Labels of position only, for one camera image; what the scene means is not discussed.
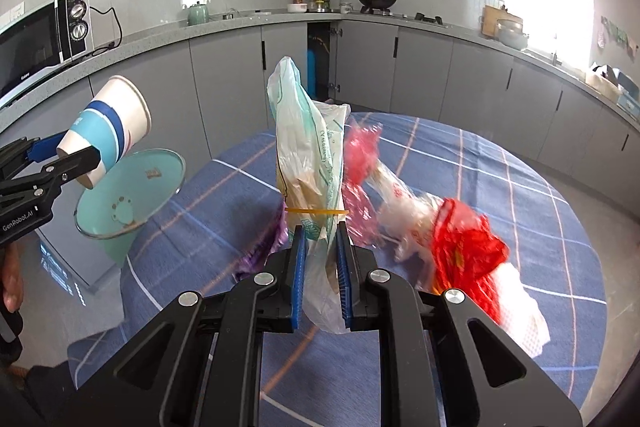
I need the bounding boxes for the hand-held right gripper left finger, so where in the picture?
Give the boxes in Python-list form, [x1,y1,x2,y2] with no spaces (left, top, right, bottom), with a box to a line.
[75,224,307,427]

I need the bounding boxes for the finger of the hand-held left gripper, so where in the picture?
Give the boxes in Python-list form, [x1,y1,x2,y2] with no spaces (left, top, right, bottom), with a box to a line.
[0,132,68,172]
[10,146,103,202]

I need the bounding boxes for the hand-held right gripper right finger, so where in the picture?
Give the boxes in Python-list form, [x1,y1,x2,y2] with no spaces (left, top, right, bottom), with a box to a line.
[336,222,583,427]

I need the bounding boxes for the purple foil wrapper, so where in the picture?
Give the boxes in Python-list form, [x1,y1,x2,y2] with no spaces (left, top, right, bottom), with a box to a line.
[235,212,291,280]

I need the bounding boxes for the white blue paper cup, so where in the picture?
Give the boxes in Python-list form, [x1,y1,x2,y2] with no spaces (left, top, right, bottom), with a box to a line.
[56,75,152,191]

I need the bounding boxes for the mint green metal bin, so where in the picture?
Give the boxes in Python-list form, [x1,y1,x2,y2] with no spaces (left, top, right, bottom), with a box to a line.
[74,148,187,268]

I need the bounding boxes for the red plastic bag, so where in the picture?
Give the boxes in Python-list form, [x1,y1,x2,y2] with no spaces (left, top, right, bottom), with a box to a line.
[430,198,510,323]

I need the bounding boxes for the clear green-printed plastic bag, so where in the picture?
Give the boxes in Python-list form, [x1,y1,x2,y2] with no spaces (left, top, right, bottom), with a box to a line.
[266,56,352,335]

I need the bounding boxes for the person's left hand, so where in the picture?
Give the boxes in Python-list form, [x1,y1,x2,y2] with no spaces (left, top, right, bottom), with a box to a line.
[0,241,25,314]

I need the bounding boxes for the clear red-printed wrapper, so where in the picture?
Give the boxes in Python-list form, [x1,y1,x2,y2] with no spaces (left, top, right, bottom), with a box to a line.
[372,162,441,268]

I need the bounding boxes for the silver black microwave oven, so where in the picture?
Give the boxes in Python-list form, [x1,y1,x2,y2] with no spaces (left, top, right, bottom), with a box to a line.
[0,0,96,108]

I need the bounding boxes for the pink plastic wrapper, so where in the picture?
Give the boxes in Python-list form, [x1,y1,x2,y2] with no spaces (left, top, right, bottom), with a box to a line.
[344,123,385,250]

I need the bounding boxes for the blue checked tablecloth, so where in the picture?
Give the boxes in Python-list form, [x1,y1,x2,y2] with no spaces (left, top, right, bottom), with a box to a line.
[67,111,608,427]

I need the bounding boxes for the green ceramic teapot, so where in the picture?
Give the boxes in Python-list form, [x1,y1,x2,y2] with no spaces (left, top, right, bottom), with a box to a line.
[187,1,210,26]

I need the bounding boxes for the grey base cabinets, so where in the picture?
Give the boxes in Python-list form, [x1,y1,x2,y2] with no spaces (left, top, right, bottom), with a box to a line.
[0,14,640,228]

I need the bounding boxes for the black gas stove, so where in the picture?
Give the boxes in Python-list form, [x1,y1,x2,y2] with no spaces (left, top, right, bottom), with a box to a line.
[357,7,448,28]

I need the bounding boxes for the grey metal pot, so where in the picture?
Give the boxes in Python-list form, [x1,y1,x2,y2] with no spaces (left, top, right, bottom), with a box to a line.
[496,18,529,52]

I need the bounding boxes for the wooden cutting board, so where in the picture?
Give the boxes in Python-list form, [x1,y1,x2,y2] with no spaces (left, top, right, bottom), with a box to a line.
[482,4,523,40]

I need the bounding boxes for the white dish basket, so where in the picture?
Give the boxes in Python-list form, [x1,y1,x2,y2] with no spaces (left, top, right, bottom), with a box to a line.
[587,64,623,100]

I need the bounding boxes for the bright kitchen window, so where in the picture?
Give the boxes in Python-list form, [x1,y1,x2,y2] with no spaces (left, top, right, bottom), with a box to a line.
[505,0,596,72]

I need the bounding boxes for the pale blue plastic container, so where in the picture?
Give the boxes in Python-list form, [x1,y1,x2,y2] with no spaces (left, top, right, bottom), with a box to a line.
[617,72,640,108]

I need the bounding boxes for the hanging kitchen cloths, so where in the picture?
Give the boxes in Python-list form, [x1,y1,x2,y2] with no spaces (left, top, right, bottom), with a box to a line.
[600,16,640,58]

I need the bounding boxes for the black microwave power cable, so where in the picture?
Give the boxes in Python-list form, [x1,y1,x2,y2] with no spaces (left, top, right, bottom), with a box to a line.
[87,6,123,55]

